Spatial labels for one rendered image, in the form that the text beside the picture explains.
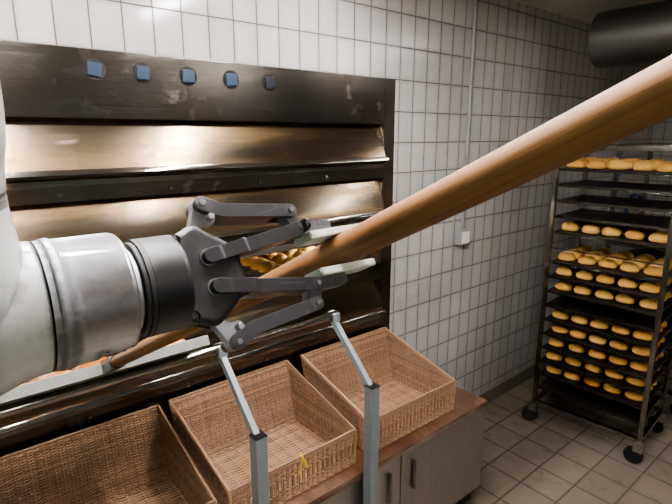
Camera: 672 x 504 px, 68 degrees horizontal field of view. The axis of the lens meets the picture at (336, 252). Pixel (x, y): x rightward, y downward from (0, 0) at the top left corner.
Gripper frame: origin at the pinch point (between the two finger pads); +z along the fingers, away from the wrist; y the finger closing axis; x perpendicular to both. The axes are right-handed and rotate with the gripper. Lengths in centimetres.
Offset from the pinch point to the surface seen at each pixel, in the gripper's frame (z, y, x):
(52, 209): 2, -54, -132
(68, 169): 6, -63, -122
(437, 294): 195, 7, -160
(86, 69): 15, -91, -110
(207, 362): 49, 6, -157
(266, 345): 76, 7, -157
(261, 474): 38, 44, -111
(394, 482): 104, 76, -134
